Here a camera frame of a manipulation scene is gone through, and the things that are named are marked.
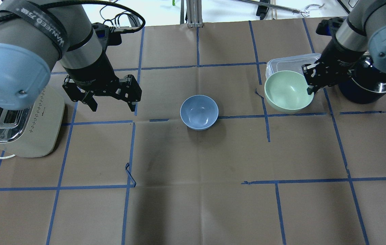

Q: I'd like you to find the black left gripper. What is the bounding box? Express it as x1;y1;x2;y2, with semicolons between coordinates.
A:
62;51;142;112

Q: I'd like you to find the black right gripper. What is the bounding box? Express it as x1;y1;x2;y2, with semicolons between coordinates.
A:
302;41;362;96

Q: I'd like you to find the green bowl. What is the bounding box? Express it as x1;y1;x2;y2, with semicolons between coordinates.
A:
264;71;314;114

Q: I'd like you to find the blue bowl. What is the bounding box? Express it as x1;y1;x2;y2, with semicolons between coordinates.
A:
180;95;219;131

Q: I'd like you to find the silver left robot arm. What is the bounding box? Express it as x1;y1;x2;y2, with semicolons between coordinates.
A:
0;0;145;111

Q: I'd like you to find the clear plastic food container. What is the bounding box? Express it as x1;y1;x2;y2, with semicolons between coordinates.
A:
266;53;321;80

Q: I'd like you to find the dark blue pot with lid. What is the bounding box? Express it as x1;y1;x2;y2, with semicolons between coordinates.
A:
338;52;386;104

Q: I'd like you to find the cream toaster with chrome top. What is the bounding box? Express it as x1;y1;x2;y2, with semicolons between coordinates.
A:
0;86;65;157

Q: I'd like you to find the aluminium frame post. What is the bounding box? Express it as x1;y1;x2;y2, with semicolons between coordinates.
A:
180;0;203;28

